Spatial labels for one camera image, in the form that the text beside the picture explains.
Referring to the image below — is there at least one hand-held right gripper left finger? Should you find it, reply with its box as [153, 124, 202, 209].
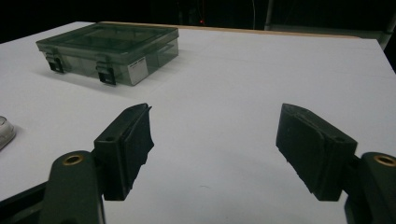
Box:
[92, 103, 155, 202]

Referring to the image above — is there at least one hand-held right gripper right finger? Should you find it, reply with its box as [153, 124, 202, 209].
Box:
[275, 103, 359, 203]

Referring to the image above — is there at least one translucent grey compartment storage box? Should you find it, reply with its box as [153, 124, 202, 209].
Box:
[35, 21, 180, 87]

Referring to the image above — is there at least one small white round object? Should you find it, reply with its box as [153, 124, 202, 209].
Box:
[0, 116, 17, 151]

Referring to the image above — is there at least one metal stand pole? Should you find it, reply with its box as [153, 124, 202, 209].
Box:
[263, 0, 276, 31]

